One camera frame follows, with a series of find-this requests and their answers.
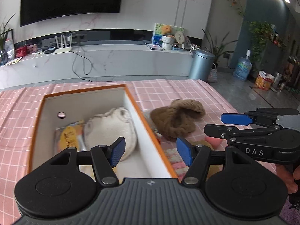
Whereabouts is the pink ball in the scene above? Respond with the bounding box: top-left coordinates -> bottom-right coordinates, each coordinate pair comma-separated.
204,136 -> 223,150

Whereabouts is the brown knitted hat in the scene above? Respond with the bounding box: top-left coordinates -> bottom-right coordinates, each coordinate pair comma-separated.
149,99 -> 206,140

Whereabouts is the pink white fluffy yarn toy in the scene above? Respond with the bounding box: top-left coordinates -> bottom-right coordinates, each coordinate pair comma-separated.
164,148 -> 188,179

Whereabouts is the person's right hand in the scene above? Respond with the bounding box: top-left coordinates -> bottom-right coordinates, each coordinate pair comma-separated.
276,165 -> 300,194

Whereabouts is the orange cardboard snack box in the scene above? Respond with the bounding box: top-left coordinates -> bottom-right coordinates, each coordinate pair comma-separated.
255,71 -> 275,90

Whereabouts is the yellow snack packet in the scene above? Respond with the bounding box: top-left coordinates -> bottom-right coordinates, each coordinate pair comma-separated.
54,120 -> 87,154

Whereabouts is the blue water jug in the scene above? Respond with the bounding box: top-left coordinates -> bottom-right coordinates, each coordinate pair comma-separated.
233,49 -> 252,81

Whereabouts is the pink checkered tablecloth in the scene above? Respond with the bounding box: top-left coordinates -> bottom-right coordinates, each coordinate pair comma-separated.
1,79 -> 237,224

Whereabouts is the small woven basket bag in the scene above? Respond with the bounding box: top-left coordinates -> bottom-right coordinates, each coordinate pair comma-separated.
207,63 -> 217,83

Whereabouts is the purple fluffy rug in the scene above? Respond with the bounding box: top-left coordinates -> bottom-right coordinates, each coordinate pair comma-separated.
280,200 -> 300,225

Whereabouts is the grey metal trash bin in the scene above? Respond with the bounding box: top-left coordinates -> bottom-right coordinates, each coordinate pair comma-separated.
189,49 -> 215,82

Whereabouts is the green potted floor plant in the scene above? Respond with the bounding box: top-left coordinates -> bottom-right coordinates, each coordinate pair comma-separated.
200,29 -> 237,69

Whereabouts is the hanging ivy plant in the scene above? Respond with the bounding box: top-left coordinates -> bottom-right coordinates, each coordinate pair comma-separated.
227,0 -> 289,71

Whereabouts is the white marble TV console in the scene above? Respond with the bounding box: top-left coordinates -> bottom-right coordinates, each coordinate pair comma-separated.
1,44 -> 192,89

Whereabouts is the round paper fan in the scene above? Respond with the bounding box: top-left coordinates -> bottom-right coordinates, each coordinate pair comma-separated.
174,31 -> 185,44

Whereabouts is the teddy bear in white pot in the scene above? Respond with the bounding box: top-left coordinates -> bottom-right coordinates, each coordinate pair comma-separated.
161,25 -> 175,50

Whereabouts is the green picture board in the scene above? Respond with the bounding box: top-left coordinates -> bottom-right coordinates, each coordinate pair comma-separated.
151,23 -> 184,45

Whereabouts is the white wifi router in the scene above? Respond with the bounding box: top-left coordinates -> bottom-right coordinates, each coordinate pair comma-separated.
54,34 -> 73,54

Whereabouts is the red gift box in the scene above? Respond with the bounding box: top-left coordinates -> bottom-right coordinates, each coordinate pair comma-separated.
15,46 -> 27,58

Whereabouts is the potted grass in vase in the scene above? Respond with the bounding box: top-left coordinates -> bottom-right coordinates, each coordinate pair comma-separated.
0,14 -> 14,66

